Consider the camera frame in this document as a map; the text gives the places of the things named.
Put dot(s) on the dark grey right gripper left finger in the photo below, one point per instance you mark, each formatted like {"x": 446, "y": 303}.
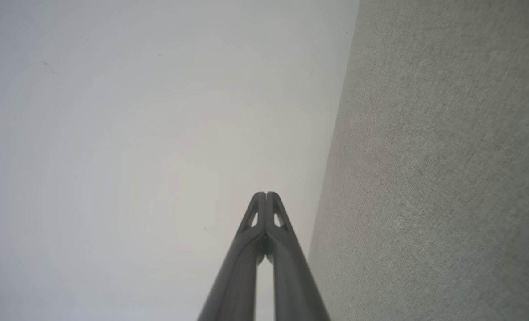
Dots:
{"x": 240, "y": 272}

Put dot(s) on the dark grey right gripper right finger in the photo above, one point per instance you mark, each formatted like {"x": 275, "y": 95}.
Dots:
{"x": 291, "y": 276}

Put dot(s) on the grey fabric sofa seat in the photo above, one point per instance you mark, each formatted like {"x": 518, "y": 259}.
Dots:
{"x": 438, "y": 169}

